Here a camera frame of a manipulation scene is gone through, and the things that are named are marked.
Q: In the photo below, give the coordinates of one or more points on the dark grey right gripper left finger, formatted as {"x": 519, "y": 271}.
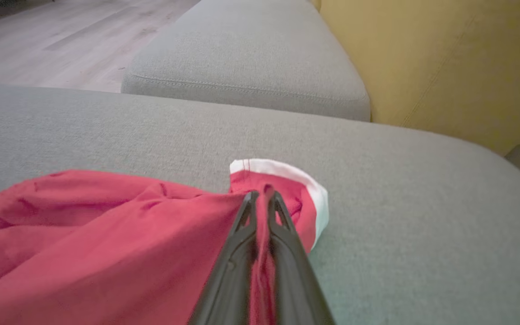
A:
{"x": 230, "y": 280}

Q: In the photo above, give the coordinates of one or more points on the large grey sofa chaise cushion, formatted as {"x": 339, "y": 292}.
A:
{"x": 422, "y": 225}

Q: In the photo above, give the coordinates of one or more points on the red and white garment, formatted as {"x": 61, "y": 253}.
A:
{"x": 106, "y": 248}

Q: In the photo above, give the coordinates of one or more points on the long yellow sofa backrest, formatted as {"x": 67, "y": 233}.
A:
{"x": 445, "y": 58}

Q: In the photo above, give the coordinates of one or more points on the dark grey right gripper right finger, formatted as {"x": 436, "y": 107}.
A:
{"x": 294, "y": 289}

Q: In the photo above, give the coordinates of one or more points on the long grey sofa seat cushion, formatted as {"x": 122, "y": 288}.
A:
{"x": 251, "y": 54}

